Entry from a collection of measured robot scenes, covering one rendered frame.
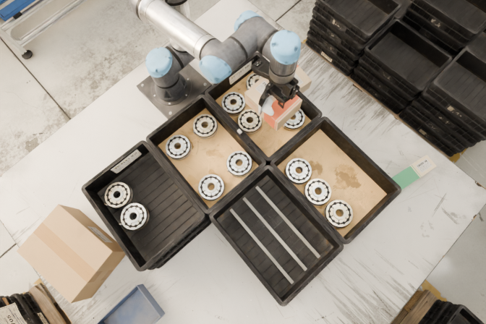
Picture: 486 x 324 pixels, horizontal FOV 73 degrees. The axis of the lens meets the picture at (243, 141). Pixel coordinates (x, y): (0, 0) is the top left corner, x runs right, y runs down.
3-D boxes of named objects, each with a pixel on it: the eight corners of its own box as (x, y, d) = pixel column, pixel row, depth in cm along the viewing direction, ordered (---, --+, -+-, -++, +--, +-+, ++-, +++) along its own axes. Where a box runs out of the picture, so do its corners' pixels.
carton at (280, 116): (244, 102, 120) (244, 92, 113) (267, 81, 123) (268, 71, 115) (276, 131, 116) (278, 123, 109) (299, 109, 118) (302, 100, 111)
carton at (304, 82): (309, 88, 159) (312, 80, 152) (289, 101, 157) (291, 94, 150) (289, 65, 164) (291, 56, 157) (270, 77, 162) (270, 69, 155)
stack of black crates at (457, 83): (396, 116, 212) (431, 82, 169) (424, 87, 218) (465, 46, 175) (449, 158, 202) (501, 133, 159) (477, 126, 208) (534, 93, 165)
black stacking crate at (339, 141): (267, 170, 136) (268, 163, 125) (319, 126, 141) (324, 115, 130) (338, 246, 125) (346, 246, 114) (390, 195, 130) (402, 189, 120)
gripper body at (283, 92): (281, 110, 104) (285, 92, 93) (262, 93, 106) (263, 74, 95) (298, 95, 106) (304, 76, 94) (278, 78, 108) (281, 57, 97)
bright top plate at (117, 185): (100, 195, 130) (99, 195, 130) (119, 177, 132) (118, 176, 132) (116, 212, 128) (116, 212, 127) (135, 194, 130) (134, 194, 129)
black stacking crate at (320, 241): (211, 219, 130) (207, 216, 119) (267, 171, 135) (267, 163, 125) (280, 303, 119) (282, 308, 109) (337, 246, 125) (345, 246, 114)
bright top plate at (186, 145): (161, 144, 136) (160, 144, 136) (181, 130, 138) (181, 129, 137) (174, 163, 133) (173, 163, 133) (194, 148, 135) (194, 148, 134)
